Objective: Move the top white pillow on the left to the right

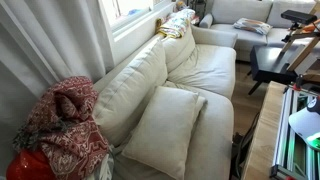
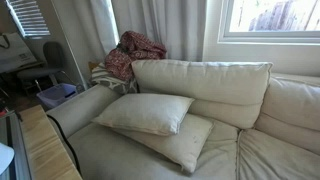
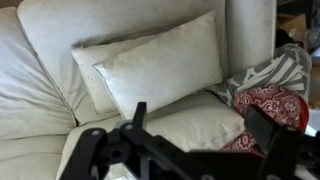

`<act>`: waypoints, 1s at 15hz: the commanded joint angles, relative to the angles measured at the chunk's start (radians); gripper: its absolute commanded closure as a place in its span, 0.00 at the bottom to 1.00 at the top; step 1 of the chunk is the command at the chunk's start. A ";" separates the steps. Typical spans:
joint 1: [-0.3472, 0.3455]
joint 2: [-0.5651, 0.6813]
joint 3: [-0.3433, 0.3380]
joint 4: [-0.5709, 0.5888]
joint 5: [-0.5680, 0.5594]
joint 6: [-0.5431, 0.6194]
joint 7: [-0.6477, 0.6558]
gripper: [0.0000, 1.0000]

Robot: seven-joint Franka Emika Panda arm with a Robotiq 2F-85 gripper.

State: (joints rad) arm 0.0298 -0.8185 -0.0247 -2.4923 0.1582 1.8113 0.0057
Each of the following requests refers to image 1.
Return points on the white throw pillow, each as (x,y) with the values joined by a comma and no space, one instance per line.
(162,137)

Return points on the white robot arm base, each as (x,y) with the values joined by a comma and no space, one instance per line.
(306,123)

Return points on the multicoloured patterned pillow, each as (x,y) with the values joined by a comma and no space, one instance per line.
(252,26)

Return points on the cream fabric sofa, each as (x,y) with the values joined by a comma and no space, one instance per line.
(203,62)

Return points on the floral folded blanket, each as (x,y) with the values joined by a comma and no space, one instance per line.
(175,24)

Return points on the red patterned blanket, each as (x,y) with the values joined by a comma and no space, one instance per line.
(62,127)

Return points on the black coffee table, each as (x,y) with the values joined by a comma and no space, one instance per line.
(270,64)

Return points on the light grey sectional sofa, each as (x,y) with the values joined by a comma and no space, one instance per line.
(224,13)

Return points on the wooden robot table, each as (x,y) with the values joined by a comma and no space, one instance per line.
(261,152)

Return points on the white curtain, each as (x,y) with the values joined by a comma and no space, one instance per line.
(41,43)

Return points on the red shiny cushion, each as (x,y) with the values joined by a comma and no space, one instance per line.
(30,165)

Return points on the white window frame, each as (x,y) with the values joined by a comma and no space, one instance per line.
(122,14)

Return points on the aluminium rail frame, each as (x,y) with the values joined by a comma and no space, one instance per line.
(293,158)

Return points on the black camera on stand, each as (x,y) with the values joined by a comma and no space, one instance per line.
(299,17)

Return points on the wooden camera stand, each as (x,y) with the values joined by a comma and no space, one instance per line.
(301,31)

